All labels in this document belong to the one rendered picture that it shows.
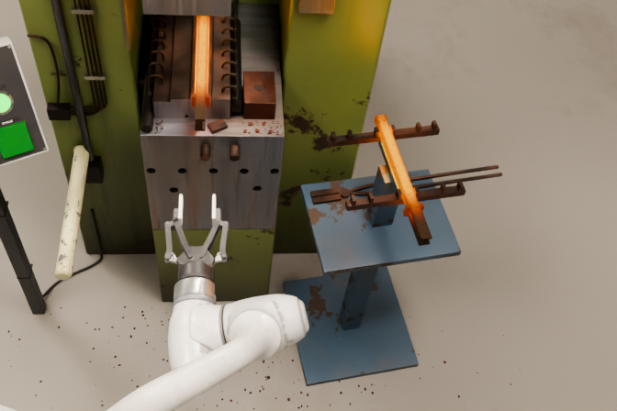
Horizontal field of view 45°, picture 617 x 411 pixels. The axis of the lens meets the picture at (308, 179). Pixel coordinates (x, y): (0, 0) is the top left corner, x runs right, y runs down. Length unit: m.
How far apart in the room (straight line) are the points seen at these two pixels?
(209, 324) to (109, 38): 0.86
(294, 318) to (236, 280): 1.15
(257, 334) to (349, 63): 0.94
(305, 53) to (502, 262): 1.34
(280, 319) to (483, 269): 1.61
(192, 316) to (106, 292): 1.29
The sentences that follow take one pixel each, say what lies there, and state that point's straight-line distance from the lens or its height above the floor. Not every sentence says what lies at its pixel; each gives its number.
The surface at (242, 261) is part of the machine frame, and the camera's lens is 2.53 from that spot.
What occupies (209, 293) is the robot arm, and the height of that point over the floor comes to 1.03.
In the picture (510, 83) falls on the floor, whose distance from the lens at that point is 3.70.
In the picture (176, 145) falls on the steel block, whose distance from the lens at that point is 2.04.
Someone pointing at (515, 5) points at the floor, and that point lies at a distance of 4.15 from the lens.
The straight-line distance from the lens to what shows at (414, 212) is 1.87.
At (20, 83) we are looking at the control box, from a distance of 1.91.
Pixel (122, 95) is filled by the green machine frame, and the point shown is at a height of 0.85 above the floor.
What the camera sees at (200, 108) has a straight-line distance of 1.93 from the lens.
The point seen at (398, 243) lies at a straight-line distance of 2.14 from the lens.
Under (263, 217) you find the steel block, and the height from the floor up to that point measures 0.53.
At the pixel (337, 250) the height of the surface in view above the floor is 0.68.
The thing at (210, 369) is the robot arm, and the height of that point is 1.20.
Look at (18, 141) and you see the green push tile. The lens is 1.93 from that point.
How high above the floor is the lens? 2.44
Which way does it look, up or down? 52 degrees down
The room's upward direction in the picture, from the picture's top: 8 degrees clockwise
